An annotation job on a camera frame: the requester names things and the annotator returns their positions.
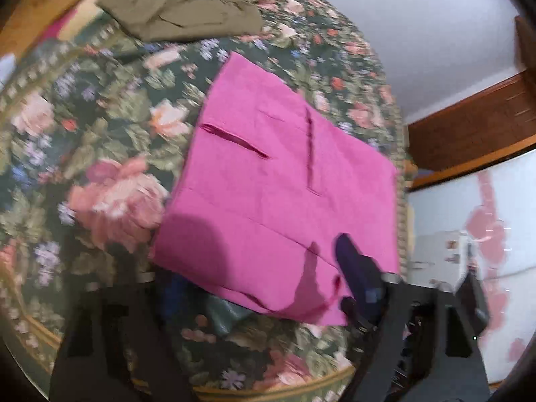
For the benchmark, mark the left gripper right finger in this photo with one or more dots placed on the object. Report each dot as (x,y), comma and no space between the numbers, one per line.
(418,343)

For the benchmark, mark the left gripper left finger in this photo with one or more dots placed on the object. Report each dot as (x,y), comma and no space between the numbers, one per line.
(115,349)

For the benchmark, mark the pink pants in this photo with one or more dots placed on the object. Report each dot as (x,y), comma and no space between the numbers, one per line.
(268,185)

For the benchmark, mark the white cabinet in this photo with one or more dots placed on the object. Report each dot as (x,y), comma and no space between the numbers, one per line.
(439,259)

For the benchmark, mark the floral green bedspread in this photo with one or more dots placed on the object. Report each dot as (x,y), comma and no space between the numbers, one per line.
(74,105)

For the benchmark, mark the brown wooden door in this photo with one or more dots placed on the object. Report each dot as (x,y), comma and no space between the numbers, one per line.
(482,130)

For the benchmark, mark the olive green pants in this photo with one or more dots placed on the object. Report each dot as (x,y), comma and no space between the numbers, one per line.
(185,20)

